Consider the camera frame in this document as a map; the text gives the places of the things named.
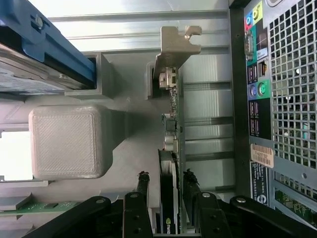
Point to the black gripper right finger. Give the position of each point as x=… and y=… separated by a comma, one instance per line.
x=210, y=218

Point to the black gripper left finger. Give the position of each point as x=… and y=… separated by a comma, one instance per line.
x=136, y=215

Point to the green motherboard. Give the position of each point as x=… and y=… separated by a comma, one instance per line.
x=292, y=203

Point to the green ram stick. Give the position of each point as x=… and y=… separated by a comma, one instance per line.
x=44, y=207

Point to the grey parts rack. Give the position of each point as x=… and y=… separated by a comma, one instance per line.
x=64, y=141

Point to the open grey pc case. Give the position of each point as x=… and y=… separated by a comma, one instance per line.
x=237, y=99

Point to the silver cpu chip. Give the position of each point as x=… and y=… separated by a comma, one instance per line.
x=15, y=156

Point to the hard disk blue caddy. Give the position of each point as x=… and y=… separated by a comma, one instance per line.
x=37, y=37

